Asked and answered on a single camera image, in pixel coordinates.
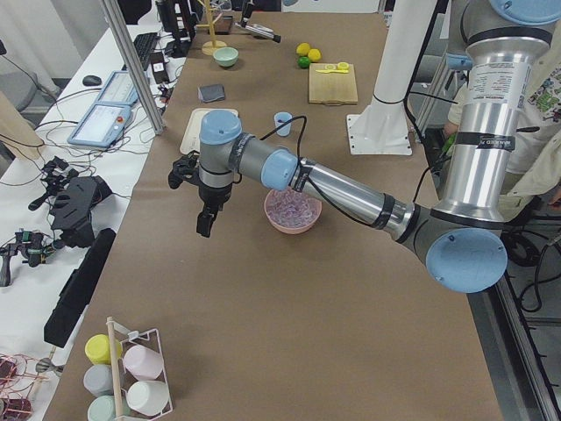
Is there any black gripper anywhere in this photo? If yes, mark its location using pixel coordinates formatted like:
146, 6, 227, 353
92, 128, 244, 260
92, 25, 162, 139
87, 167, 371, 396
196, 182, 233, 237
241, 0, 255, 22

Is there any pile of clear ice cubes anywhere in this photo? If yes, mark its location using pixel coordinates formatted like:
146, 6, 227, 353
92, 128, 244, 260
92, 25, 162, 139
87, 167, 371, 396
267, 189, 320, 225

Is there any light blue plastic cup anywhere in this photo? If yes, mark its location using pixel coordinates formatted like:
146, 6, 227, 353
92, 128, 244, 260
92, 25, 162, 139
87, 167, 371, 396
273, 111, 293, 137

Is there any steel ice scoop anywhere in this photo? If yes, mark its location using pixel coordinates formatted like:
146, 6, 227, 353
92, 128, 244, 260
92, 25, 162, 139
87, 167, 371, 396
235, 23, 276, 40

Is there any pink cup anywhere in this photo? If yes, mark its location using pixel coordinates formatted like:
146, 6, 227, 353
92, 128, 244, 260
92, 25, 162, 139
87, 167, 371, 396
123, 345, 164, 381

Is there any yellow cup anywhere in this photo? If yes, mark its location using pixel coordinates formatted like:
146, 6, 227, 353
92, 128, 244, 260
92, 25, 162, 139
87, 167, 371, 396
84, 334, 110, 365

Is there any white cup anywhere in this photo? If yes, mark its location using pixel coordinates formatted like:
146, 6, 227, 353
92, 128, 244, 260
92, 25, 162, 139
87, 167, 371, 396
126, 380, 169, 417

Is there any grey cup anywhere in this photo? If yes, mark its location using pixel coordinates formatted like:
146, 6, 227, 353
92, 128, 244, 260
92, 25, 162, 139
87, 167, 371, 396
83, 364, 114, 397

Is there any mint cup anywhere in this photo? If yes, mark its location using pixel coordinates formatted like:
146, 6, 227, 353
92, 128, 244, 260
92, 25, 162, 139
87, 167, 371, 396
87, 396, 117, 421

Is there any mint green bowl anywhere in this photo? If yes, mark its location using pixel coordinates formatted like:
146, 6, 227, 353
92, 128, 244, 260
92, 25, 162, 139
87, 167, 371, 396
213, 46, 239, 68

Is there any wooden mug tree stand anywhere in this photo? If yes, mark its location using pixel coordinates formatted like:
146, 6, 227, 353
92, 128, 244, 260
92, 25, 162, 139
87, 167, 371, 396
195, 0, 227, 56

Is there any yellow lemon far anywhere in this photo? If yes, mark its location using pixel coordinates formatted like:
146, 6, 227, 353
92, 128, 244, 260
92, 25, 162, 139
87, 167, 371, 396
295, 42, 311, 57

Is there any green lime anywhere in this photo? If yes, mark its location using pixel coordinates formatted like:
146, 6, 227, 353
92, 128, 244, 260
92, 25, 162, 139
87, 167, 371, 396
297, 56, 310, 69

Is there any cream rabbit tray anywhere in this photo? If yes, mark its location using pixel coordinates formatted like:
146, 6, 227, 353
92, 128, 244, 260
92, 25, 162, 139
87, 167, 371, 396
180, 108, 242, 154

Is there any yellow lemon near lime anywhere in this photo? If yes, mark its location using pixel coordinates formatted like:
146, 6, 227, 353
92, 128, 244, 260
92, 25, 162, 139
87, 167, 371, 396
308, 48, 322, 62

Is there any pink bowl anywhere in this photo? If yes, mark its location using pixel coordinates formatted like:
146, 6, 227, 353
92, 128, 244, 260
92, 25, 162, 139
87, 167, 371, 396
263, 188, 323, 235

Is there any grey folded cloth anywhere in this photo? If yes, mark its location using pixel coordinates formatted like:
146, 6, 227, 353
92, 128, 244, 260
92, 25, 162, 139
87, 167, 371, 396
197, 84, 225, 103

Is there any brown box with label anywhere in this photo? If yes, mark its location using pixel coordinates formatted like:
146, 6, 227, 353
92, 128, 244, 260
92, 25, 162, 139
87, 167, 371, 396
150, 51, 170, 83

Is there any black keyboard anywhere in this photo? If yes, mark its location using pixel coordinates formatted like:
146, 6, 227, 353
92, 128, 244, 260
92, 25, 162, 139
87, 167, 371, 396
133, 32, 159, 70

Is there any wooden cutting board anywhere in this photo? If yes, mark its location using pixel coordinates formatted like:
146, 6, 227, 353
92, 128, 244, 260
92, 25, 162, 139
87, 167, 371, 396
309, 63, 359, 105

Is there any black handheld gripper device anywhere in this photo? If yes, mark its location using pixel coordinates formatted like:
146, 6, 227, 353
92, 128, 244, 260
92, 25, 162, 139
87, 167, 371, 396
28, 156, 113, 248

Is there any teach pendant near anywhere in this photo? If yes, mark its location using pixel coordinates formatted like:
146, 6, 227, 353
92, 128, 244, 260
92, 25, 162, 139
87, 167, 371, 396
67, 103, 131, 150

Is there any teach pendant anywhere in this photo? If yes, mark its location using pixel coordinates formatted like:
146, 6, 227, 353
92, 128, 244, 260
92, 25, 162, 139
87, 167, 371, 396
97, 70, 138, 105
67, 103, 131, 150

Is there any teach pendant far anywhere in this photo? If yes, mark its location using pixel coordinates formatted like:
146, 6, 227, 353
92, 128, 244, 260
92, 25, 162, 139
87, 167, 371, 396
97, 70, 138, 105

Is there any black long bar box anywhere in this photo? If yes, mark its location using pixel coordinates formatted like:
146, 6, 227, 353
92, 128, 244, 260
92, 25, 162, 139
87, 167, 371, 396
43, 228, 116, 348

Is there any small handheld gripper device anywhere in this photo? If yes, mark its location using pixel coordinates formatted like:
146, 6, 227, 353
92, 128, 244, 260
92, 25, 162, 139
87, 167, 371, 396
1, 229, 64, 287

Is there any black computer mouse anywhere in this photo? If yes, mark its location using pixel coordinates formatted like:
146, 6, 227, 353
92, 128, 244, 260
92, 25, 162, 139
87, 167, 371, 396
82, 75, 103, 87

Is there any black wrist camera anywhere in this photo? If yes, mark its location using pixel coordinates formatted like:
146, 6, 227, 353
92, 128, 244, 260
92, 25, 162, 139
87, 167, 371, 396
167, 150, 200, 189

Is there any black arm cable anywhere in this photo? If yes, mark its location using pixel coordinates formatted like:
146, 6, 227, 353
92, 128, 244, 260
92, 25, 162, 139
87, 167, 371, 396
256, 115, 382, 227

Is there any aluminium frame post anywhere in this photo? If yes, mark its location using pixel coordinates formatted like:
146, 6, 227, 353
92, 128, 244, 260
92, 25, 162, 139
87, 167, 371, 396
100, 0, 164, 135

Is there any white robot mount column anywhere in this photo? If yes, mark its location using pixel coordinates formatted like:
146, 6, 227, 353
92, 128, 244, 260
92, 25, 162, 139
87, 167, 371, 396
347, 0, 447, 155

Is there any white wire cup rack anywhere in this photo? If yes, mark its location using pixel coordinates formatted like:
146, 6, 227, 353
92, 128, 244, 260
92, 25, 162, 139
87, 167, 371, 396
106, 317, 174, 420

